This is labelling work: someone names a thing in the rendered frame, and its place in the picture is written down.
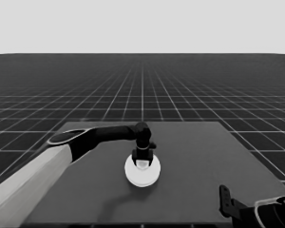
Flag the large thick white disc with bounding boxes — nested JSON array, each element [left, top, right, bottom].
[[123, 152, 162, 188]]

